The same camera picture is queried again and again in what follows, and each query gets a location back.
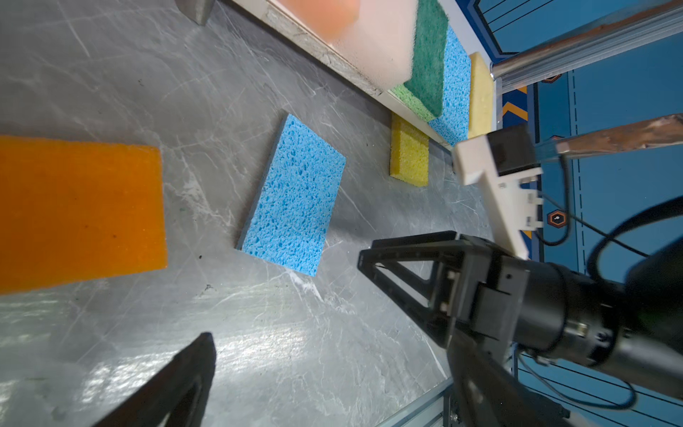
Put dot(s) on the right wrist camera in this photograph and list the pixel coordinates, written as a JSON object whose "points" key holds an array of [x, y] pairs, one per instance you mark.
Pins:
{"points": [[500, 164]]}

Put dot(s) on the orange sponge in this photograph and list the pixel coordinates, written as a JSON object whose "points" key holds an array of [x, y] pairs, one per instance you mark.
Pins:
{"points": [[78, 211]]}

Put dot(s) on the light blue sponge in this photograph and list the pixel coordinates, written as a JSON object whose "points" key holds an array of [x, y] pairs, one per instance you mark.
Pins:
{"points": [[453, 123], [288, 222]]}

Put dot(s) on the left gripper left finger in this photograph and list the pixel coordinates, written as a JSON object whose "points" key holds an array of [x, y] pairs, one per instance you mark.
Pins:
{"points": [[177, 395]]}

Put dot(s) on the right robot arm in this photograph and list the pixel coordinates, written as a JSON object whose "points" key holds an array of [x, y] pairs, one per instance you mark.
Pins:
{"points": [[648, 351]]}

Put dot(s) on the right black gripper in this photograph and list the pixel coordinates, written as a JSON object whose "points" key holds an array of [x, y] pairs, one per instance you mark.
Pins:
{"points": [[496, 298]]}

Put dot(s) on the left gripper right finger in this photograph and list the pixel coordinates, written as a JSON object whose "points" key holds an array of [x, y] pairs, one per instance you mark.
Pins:
{"points": [[485, 394]]}

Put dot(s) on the yellow green sponge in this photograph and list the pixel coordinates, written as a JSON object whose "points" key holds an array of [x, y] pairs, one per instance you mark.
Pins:
{"points": [[409, 153]]}

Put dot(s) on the pink sponge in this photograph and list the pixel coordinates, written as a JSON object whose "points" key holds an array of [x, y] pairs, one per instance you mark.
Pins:
{"points": [[328, 19]]}

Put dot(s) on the white beige sponge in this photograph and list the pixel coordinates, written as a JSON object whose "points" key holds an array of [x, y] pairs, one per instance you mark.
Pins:
{"points": [[378, 40]]}

